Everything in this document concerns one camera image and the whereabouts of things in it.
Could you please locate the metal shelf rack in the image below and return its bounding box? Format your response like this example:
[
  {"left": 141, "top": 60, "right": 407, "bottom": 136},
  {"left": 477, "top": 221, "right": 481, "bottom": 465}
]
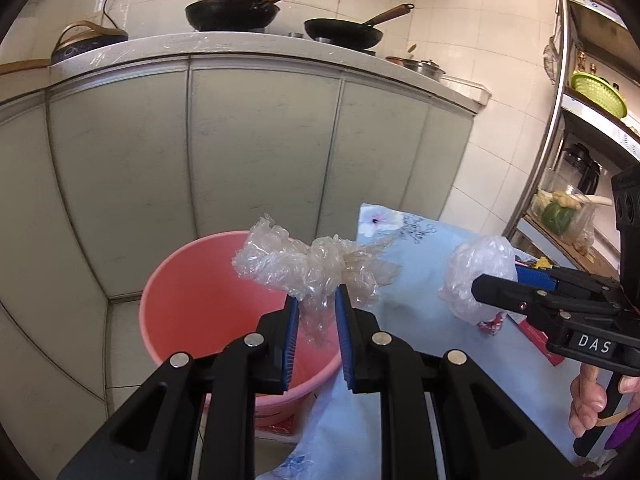
[{"left": 504, "top": 0, "right": 639, "bottom": 278}]

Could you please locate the person's right hand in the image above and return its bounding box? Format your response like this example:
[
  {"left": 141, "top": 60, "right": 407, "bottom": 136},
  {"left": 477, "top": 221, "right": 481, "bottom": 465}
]
[{"left": 568, "top": 364, "right": 639, "bottom": 437}]

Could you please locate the green plastic basket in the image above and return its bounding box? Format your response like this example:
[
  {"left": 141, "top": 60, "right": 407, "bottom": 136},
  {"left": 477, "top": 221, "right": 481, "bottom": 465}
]
[{"left": 570, "top": 72, "right": 628, "bottom": 119}]

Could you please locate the clear plastic wrap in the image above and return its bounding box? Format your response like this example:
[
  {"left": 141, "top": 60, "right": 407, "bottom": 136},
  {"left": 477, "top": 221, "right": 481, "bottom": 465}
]
[{"left": 232, "top": 214, "right": 401, "bottom": 347}]

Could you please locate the induction cooker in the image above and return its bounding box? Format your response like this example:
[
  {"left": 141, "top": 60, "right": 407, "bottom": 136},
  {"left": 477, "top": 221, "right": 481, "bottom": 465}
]
[{"left": 50, "top": 21, "right": 129, "bottom": 65}]

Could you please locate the colourful wrapper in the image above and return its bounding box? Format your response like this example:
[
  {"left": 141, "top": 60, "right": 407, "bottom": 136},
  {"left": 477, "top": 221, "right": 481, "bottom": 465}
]
[{"left": 477, "top": 311, "right": 506, "bottom": 336}]

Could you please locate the steel pot with lid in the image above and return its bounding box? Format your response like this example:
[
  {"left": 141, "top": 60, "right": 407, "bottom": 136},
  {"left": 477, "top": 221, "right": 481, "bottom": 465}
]
[{"left": 385, "top": 44, "right": 445, "bottom": 81}]

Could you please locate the light blue floral cloth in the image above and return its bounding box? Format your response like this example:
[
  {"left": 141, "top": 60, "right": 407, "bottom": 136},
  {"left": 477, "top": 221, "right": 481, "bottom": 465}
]
[{"left": 266, "top": 204, "right": 579, "bottom": 479}]

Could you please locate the clear plastic container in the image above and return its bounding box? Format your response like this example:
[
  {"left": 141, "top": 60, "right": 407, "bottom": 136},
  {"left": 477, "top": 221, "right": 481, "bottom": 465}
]
[{"left": 527, "top": 168, "right": 596, "bottom": 245}]

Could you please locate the red plastic snack bag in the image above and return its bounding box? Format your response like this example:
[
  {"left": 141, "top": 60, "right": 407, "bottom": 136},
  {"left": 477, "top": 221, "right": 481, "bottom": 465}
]
[{"left": 516, "top": 318, "right": 564, "bottom": 366}]

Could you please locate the green pepper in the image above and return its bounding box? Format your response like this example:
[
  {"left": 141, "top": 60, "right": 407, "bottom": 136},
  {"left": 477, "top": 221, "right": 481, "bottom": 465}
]
[{"left": 541, "top": 202, "right": 576, "bottom": 236}]

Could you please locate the black wok with lid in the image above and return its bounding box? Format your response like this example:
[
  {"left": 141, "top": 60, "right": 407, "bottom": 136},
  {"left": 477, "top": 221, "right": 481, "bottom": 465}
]
[{"left": 184, "top": 0, "right": 282, "bottom": 32}]

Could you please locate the white plastic tray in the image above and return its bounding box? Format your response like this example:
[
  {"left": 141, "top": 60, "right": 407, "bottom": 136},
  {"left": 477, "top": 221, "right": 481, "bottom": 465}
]
[{"left": 440, "top": 75, "right": 492, "bottom": 106}]

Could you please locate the pink plastic bucket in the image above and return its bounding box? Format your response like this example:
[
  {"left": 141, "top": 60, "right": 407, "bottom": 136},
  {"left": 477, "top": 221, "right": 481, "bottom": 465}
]
[{"left": 139, "top": 231, "right": 341, "bottom": 436}]

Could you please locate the grey kitchen cabinet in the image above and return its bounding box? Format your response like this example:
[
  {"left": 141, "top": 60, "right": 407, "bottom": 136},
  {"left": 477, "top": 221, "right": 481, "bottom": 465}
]
[{"left": 1, "top": 32, "right": 482, "bottom": 479}]

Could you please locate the ginger root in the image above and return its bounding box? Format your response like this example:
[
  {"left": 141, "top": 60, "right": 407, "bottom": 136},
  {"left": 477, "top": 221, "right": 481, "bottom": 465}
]
[{"left": 552, "top": 191, "right": 582, "bottom": 210}]

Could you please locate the black blender jug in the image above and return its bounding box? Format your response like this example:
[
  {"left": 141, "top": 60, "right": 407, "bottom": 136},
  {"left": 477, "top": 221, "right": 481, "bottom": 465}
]
[{"left": 558, "top": 143, "right": 602, "bottom": 195}]

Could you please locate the clear plastic bag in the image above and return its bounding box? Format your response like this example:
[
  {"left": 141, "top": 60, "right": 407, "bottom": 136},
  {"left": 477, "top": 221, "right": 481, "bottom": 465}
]
[{"left": 437, "top": 234, "right": 520, "bottom": 326}]

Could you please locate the black frying pan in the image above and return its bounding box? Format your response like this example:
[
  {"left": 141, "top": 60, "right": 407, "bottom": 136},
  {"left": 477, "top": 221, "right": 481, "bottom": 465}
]
[{"left": 304, "top": 3, "right": 414, "bottom": 51}]

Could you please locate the white radish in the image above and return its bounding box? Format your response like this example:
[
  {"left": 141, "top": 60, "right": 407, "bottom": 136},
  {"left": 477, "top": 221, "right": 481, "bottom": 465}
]
[{"left": 575, "top": 195, "right": 613, "bottom": 207}]

